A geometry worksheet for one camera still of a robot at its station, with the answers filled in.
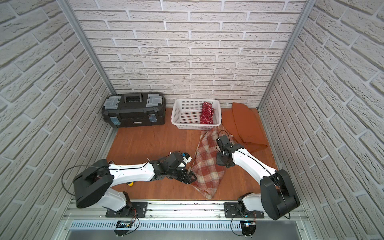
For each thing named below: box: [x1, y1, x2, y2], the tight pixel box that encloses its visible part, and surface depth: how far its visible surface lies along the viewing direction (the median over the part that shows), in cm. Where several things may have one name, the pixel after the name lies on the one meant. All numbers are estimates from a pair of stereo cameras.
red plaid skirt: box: [190, 126, 235, 200], surface depth 87 cm
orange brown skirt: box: [221, 102, 268, 151], surface depth 109 cm
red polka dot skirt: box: [199, 101, 215, 125], surface depth 109 cm
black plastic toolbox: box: [101, 92, 166, 128], surface depth 100 cm
